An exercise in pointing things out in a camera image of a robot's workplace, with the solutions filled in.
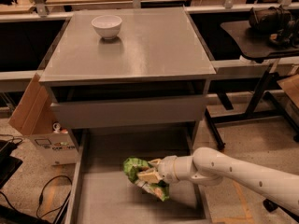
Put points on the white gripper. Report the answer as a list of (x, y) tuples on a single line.
[(166, 169)]

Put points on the green rice chip bag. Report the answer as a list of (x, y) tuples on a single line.
[(132, 166)]

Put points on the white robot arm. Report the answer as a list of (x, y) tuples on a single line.
[(207, 166)]

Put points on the open middle drawer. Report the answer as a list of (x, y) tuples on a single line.
[(102, 193)]

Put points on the closed top drawer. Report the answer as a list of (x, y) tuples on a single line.
[(129, 112)]

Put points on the grey drawer cabinet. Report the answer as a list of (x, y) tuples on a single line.
[(157, 54)]

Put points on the cardboard box with bottles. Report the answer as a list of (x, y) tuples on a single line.
[(33, 119)]

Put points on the black caster wheel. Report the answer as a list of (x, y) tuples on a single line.
[(271, 207)]

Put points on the black equipment at left edge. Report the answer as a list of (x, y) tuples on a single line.
[(8, 164)]

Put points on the white ceramic bowl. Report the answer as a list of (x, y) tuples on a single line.
[(107, 26)]

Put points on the black side table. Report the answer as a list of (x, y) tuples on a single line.
[(255, 47)]

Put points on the black device on table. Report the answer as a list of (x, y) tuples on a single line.
[(278, 23)]

